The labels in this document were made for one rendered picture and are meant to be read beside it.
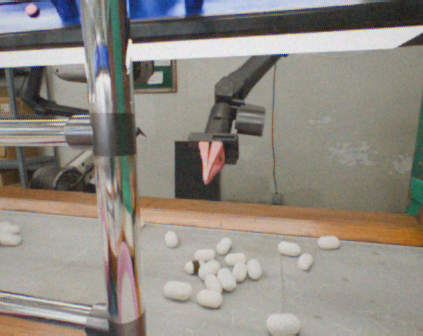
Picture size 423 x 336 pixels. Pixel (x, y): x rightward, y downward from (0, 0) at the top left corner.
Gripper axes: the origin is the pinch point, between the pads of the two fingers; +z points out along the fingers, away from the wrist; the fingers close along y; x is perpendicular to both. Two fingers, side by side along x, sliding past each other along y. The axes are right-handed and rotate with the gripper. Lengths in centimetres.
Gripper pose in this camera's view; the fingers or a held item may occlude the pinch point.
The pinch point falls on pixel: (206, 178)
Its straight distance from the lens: 49.9
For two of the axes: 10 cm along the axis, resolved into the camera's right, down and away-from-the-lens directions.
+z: -1.8, 7.7, -6.1
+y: 9.8, 0.6, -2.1
